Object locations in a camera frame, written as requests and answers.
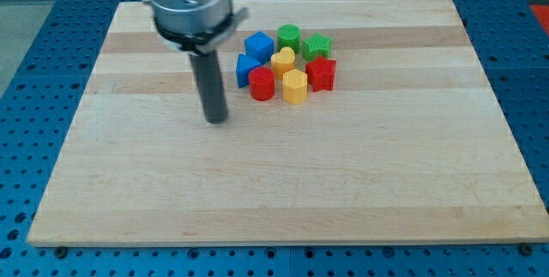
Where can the blue triangle block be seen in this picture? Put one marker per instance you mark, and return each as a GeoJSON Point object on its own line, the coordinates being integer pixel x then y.
{"type": "Point", "coordinates": [245, 65]}

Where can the yellow heart block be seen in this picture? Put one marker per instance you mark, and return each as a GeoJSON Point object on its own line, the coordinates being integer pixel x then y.
{"type": "Point", "coordinates": [282, 61]}

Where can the yellow hexagon block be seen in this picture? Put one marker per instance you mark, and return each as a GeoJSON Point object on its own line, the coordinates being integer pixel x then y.
{"type": "Point", "coordinates": [295, 86]}

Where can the blue cube block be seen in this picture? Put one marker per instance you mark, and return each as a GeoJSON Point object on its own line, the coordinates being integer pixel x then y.
{"type": "Point", "coordinates": [259, 46]}

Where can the red cylinder block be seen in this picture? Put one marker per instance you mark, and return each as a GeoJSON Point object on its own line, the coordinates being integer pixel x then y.
{"type": "Point", "coordinates": [262, 83]}

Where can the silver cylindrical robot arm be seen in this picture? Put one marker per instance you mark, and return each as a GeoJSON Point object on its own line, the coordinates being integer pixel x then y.
{"type": "Point", "coordinates": [200, 26]}

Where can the light wooden board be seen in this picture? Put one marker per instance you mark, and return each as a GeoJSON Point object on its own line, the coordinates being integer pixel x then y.
{"type": "Point", "coordinates": [411, 146]}

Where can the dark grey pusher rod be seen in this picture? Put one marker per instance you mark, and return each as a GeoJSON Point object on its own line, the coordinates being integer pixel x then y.
{"type": "Point", "coordinates": [206, 70]}

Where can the green cylinder block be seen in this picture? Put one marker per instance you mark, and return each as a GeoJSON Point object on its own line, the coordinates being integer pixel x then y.
{"type": "Point", "coordinates": [288, 35]}

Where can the red star block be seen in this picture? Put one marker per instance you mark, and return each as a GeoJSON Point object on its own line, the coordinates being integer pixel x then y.
{"type": "Point", "coordinates": [321, 73]}

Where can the green star block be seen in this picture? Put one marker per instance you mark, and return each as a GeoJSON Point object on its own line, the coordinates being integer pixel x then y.
{"type": "Point", "coordinates": [316, 45]}

